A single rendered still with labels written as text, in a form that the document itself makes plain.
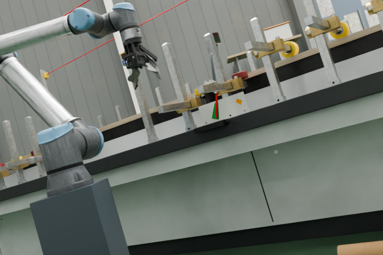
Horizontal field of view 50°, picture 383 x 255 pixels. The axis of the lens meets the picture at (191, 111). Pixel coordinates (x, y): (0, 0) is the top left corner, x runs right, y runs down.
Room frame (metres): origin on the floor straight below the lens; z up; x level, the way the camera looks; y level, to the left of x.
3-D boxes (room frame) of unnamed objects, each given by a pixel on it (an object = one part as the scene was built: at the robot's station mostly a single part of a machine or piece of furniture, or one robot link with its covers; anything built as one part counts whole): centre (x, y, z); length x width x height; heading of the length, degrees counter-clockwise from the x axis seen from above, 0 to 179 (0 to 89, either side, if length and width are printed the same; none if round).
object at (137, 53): (1.76, 0.16, 1.08); 0.09 x 0.08 x 0.12; 147
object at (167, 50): (2.12, 0.03, 0.93); 0.03 x 0.03 x 0.48; 58
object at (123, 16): (1.77, 0.16, 1.25); 0.10 x 0.09 x 0.12; 74
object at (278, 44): (1.84, -0.42, 0.95); 0.13 x 0.06 x 0.05; 58
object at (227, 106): (1.98, -0.15, 0.75); 0.26 x 0.01 x 0.10; 58
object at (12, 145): (2.92, 1.29, 0.92); 0.03 x 0.03 x 0.48; 58
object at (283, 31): (5.92, -1.49, 1.73); 0.42 x 0.35 x 0.23; 87
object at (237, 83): (1.98, -0.21, 0.85); 0.13 x 0.06 x 0.05; 58
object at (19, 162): (2.73, 1.07, 0.83); 0.43 x 0.03 x 0.04; 148
